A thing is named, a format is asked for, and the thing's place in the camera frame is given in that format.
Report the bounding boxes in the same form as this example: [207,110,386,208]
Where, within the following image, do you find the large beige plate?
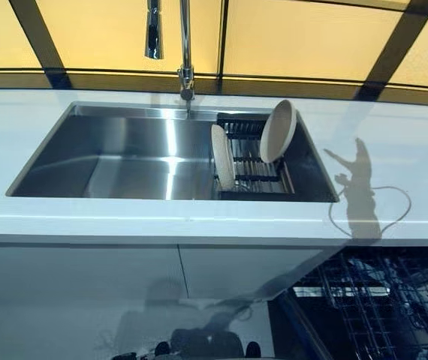
[259,99,297,164]

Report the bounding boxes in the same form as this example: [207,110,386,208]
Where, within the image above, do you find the small speckled beige plate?
[209,123,237,191]

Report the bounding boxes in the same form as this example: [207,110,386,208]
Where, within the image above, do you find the black sink dish rack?
[209,110,297,202]

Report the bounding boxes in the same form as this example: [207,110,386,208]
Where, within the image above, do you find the chrome gooseneck kitchen faucet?
[144,0,197,116]

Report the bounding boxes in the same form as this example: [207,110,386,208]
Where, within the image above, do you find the stainless steel kitchen sink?
[5,100,341,203]

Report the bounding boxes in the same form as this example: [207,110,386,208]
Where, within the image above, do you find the dark wire dishwasher rack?
[317,249,428,360]

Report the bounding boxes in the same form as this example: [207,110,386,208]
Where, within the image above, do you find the dark metal window frame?
[0,0,428,104]

